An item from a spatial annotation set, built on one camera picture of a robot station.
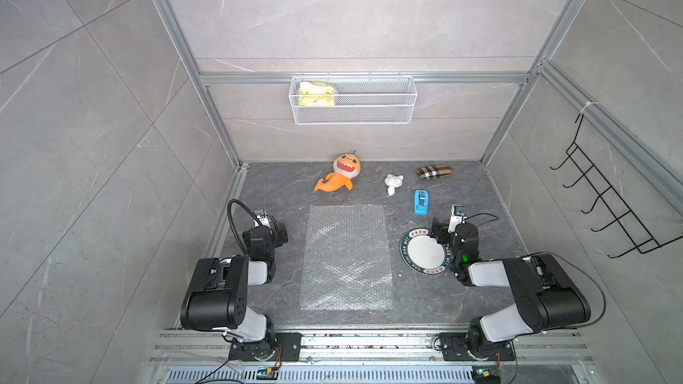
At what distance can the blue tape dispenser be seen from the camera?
1.04 m

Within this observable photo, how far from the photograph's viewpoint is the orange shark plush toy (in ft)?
3.59

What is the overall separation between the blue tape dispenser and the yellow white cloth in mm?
498

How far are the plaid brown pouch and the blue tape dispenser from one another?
0.37 ft

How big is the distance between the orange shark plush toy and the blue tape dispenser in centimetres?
27

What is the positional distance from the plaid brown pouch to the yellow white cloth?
51 cm

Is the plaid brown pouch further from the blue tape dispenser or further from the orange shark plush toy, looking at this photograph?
the orange shark plush toy

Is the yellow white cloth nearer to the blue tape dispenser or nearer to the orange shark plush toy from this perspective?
the orange shark plush toy

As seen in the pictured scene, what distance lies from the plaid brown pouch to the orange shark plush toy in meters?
0.28

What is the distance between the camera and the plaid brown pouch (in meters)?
1.14

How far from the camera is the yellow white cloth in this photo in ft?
2.89
